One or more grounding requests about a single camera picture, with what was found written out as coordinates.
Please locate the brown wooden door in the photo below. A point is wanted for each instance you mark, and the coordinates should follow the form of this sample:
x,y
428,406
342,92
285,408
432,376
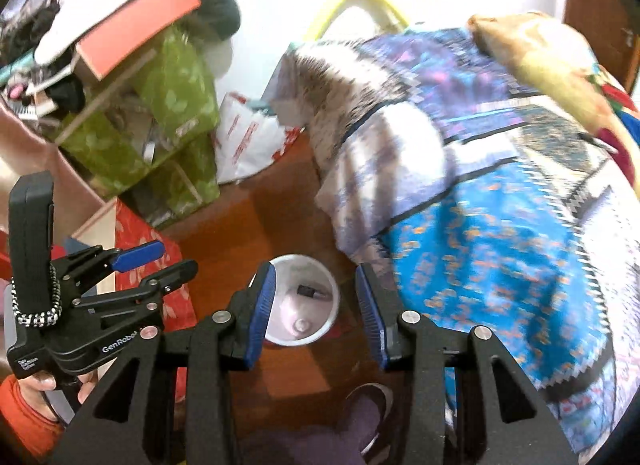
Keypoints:
x,y
600,5

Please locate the red flat box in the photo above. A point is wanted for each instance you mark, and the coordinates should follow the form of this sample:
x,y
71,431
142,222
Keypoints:
x,y
140,20

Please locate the white plastic bin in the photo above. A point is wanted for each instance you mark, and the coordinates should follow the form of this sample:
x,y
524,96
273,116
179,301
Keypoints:
x,y
300,305

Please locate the person's foot in slipper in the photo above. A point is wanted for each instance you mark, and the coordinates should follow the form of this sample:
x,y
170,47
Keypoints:
x,y
372,405

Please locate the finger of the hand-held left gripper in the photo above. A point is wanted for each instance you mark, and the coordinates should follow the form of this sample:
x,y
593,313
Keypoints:
x,y
137,254
175,272

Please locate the patchwork bed sheet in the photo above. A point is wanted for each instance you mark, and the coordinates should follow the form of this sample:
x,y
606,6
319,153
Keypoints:
x,y
475,245

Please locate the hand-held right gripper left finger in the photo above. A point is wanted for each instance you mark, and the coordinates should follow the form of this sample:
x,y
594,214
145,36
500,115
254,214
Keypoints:
x,y
262,315

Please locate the green leaf-print bag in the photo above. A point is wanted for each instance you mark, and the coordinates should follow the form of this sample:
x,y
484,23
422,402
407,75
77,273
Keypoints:
x,y
175,90

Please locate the red patterned box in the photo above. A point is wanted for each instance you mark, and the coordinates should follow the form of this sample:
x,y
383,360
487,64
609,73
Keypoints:
x,y
135,230

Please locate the colourful fleece blanket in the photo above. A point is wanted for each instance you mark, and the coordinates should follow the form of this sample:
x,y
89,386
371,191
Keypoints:
x,y
540,55

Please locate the person's left forearm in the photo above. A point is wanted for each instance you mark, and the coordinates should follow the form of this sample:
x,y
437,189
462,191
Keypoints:
x,y
22,420

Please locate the person's left hand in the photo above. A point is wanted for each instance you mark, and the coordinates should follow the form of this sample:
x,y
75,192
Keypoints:
x,y
41,384

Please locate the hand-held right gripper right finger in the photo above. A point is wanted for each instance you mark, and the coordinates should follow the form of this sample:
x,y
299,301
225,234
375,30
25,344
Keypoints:
x,y
372,315

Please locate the white plastic bag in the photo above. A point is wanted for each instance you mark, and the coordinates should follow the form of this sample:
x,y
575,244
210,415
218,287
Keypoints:
x,y
245,140

